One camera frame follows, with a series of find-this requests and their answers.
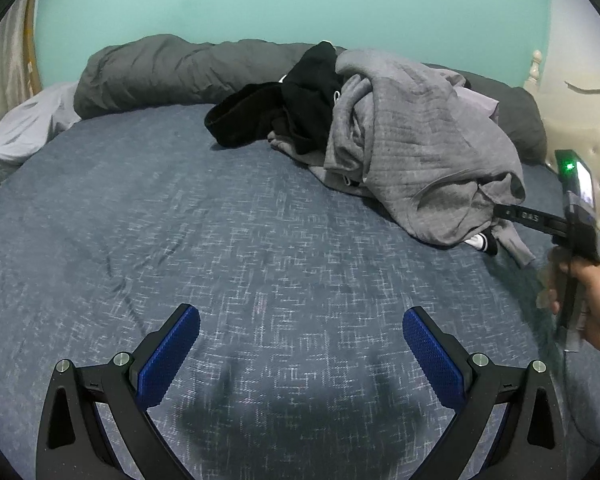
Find grey quilted hoodie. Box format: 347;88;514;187
268;50;534;266

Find black garment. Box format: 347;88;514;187
204;41;343;155

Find cream tufted headboard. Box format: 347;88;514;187
523;49;600;261

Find blue patterned bedsheet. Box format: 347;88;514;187
0;106;600;479

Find person's right hand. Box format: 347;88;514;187
545;247;600;350

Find beige striped curtain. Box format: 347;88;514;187
0;0;42;120

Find light grey sheet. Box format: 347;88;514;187
0;81;81;185

